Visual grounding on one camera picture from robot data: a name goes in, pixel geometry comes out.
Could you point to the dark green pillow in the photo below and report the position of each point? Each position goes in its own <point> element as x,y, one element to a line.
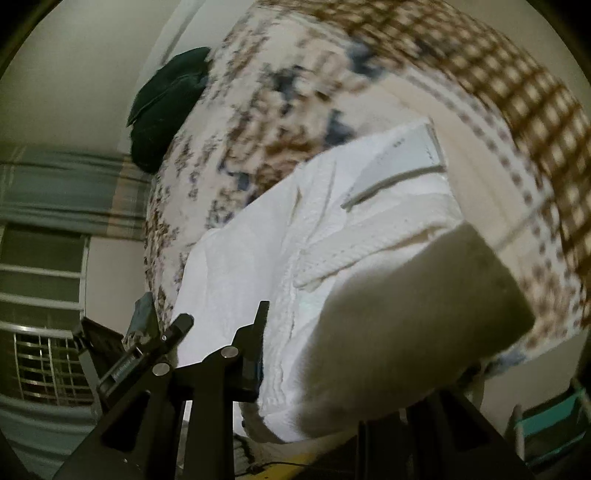
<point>162,105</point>

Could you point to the white pants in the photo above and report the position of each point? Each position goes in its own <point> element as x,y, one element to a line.
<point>379,290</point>

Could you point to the striped green curtain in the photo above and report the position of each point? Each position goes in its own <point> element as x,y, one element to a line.
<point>81,192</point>

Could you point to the floral cream blanket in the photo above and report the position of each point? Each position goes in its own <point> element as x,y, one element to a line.
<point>294,78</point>

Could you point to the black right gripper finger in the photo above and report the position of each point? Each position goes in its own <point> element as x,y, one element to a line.
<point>249,341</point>

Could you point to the green and white rack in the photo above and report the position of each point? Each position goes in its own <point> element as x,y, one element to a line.
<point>547,432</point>

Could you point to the window with metal grille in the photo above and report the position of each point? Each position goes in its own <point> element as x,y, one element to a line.
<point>43,299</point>

